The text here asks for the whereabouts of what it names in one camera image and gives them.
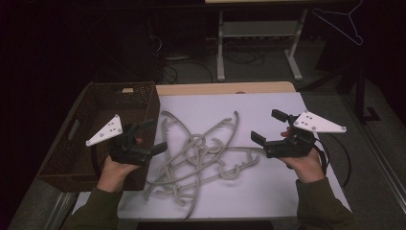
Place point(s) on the grey plastic hanger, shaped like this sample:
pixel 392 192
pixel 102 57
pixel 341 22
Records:
pixel 191 139
pixel 174 191
pixel 234 175
pixel 237 123
pixel 168 113

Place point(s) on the person's right hand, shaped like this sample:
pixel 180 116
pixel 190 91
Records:
pixel 308 169

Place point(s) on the white metal desk frame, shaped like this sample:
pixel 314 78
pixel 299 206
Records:
pixel 220 48

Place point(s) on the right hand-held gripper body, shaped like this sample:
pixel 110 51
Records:
pixel 293 147

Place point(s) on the person's left hand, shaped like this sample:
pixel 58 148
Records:
pixel 115 174

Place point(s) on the aluminium floor rail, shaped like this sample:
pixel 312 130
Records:
pixel 387 169

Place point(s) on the brown wicker basket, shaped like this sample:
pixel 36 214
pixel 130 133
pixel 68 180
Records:
pixel 95 102

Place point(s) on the black metal stand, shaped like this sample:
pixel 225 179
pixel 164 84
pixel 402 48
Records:
pixel 360 96

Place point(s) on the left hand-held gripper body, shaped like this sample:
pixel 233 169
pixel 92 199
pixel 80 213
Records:
pixel 127 147

